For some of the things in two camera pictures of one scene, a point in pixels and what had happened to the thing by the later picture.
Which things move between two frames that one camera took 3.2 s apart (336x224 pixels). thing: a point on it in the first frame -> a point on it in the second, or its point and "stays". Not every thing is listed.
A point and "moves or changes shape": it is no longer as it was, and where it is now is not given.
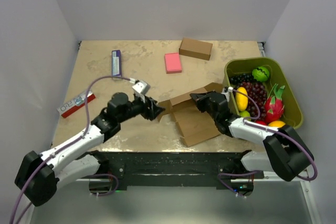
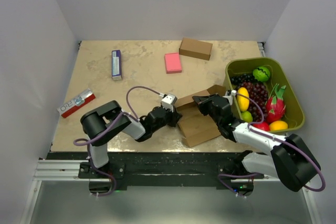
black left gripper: (151, 112) -> (175, 117)
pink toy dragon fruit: (274, 109) stays
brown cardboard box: (193, 125) moves or changes shape
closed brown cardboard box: (196, 49) stays
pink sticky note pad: (172, 62) stays
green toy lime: (244, 114) stays
